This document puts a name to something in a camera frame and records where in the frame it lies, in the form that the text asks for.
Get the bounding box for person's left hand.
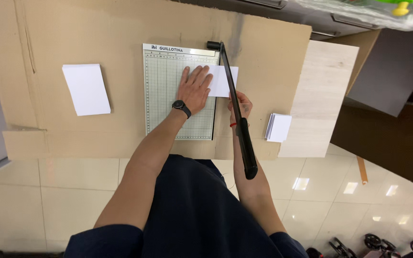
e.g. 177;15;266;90
177;65;214;116

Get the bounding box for person's right hand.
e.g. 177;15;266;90
227;91;254;126

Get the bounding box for white paper sheet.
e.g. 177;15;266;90
206;65;239;98

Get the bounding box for black wristwatch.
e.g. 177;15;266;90
172;100;192;119

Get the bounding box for stack of small white cards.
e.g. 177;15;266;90
265;113;293;143

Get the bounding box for grey grid paper cutter base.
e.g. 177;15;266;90
142;43;222;141

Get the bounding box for person's dark navy clothing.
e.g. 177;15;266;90
63;154;310;258

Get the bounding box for stack of large white paper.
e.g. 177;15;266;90
62;64;111;117

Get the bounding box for orange tape strip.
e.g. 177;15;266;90
356;156;369;186

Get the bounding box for brown cardboard piece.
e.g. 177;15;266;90
322;29;382;96

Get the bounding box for dark brown cabinet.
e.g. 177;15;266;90
330;54;413;194

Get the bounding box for large brown cardboard sheet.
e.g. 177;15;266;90
0;0;313;161

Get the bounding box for grey box panel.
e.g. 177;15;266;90
346;27;413;118

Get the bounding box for clear plastic bag with toy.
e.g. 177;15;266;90
294;0;413;32

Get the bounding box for black wheeled toys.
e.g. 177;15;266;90
305;233;413;258

